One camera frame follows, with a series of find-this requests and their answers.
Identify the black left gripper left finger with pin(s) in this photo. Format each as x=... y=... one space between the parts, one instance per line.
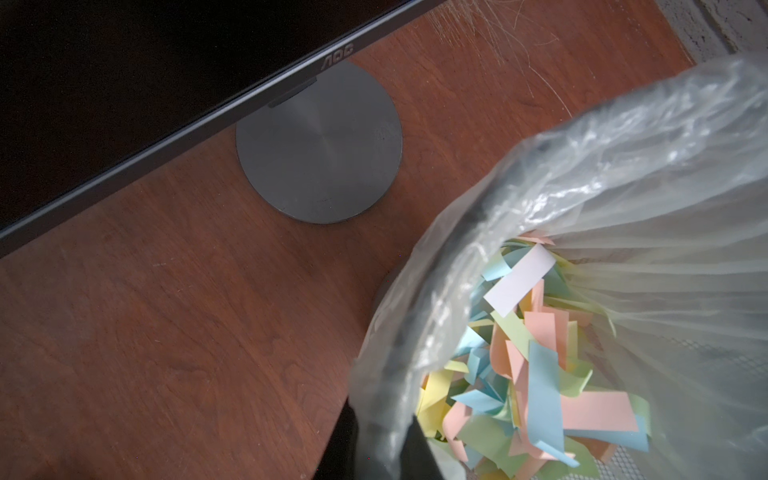
x=337 y=462

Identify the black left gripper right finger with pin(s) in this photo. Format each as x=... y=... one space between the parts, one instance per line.
x=416 y=459

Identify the mesh waste bin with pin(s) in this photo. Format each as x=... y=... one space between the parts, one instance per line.
x=707 y=406

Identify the clear plastic bin liner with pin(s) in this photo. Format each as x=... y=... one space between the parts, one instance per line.
x=657 y=201

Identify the pile of coloured sticky notes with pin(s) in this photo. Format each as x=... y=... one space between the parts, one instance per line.
x=519 y=398

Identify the round grey monitor stand base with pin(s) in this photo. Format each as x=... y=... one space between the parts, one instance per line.
x=328 y=152

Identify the black AOC monitor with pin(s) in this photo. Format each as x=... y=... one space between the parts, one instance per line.
x=96 y=94

